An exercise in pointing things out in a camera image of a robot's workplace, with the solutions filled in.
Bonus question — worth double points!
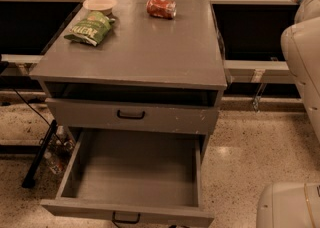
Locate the beige paper bowl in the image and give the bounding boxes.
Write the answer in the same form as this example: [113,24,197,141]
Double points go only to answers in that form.
[83,0,117,15]

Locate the open grey bottom drawer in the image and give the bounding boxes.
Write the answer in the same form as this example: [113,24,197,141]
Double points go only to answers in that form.
[41,129,214,228]

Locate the green chip bag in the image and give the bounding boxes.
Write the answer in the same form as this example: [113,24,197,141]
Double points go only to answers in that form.
[64,11,115,46]

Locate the black cable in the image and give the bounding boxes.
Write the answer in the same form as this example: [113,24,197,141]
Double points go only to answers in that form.
[0,77,64,145]

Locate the grey drawer cabinet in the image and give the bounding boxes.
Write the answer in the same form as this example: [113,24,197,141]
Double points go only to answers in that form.
[29,0,228,160]

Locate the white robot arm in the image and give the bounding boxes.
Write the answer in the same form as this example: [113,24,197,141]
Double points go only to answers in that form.
[256,0,320,228]

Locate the clear acrylic bracket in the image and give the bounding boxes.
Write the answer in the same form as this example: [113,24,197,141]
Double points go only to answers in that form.
[252,83,267,112]

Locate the black stand leg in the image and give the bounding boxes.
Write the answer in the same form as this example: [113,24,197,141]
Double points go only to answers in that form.
[22,120,57,189]

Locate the bottles on floor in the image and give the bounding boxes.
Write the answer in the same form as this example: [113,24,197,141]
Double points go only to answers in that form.
[43,126,75,175]

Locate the grey middle drawer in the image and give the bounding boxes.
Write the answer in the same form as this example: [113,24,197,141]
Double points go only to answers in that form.
[46,98,218,134]

